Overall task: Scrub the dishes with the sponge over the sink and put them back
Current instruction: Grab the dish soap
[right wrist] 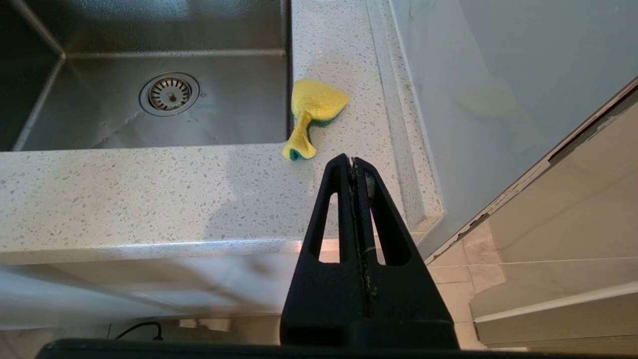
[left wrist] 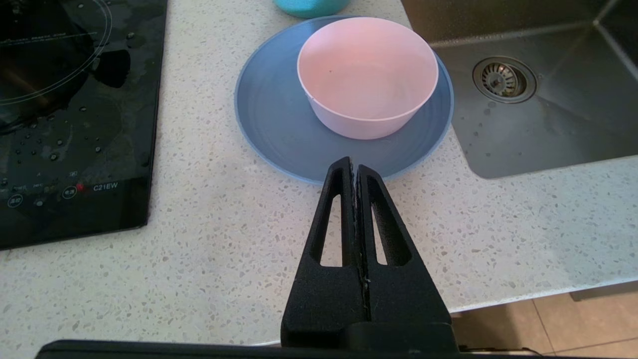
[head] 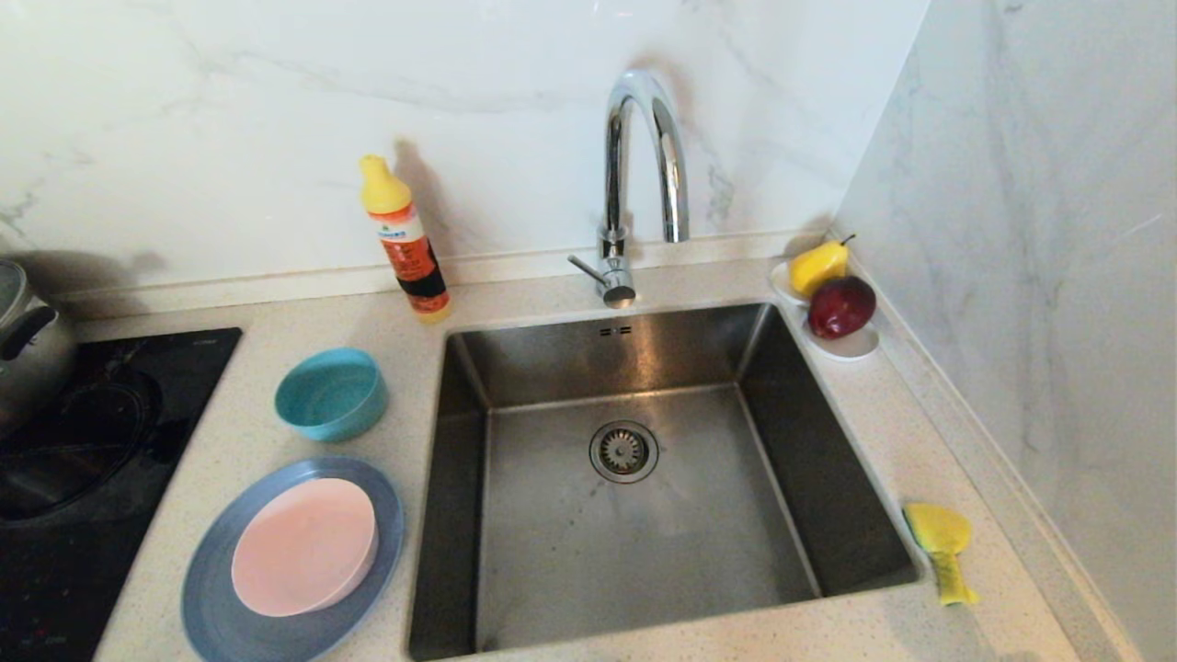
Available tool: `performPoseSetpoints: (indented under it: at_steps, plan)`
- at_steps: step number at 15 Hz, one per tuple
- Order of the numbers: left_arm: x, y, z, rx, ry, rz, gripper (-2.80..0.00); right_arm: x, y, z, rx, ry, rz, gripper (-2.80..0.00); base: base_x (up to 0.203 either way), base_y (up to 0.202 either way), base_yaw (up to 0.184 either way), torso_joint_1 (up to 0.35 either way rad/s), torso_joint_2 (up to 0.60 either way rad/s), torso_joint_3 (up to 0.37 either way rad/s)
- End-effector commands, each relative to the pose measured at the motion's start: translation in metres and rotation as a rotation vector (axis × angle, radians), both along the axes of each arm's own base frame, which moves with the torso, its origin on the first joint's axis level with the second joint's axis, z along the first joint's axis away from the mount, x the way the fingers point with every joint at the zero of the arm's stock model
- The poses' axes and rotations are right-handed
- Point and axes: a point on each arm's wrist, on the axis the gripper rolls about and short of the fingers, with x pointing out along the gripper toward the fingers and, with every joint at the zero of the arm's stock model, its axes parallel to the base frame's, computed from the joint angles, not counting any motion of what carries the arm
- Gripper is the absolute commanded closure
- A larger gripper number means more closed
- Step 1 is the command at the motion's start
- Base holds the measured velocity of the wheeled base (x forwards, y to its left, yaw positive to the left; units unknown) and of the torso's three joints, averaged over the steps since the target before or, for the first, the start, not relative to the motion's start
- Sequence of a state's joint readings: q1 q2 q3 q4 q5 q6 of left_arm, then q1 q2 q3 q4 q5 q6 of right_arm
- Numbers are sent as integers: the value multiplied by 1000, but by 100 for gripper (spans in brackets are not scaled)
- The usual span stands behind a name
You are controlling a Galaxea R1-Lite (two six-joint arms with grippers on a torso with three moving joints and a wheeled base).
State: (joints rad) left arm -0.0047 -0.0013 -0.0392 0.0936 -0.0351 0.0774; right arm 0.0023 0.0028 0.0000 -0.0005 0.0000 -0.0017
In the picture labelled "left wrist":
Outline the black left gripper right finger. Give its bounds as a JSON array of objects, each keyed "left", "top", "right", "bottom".
[{"left": 356, "top": 164, "right": 453, "bottom": 325}]

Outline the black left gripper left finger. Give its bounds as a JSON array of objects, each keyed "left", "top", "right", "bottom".
[{"left": 281, "top": 157, "right": 370, "bottom": 348}]

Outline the metal sink drain strainer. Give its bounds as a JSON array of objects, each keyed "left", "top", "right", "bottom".
[{"left": 473, "top": 56, "right": 538, "bottom": 104}]

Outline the stainless steel sink basin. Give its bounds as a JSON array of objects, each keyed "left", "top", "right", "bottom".
[{"left": 401, "top": 0, "right": 638, "bottom": 180}]

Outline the blue round plate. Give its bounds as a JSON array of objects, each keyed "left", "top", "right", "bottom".
[{"left": 234, "top": 15, "right": 455, "bottom": 186}]

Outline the pink plastic bowl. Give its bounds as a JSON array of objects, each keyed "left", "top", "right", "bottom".
[{"left": 297, "top": 17, "right": 440, "bottom": 141}]

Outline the teal plastic bowl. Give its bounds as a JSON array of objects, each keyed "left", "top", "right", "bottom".
[{"left": 273, "top": 0, "right": 351, "bottom": 19}]

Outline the black induction cooktop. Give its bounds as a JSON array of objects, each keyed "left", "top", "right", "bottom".
[{"left": 0, "top": 0, "right": 168, "bottom": 250}]

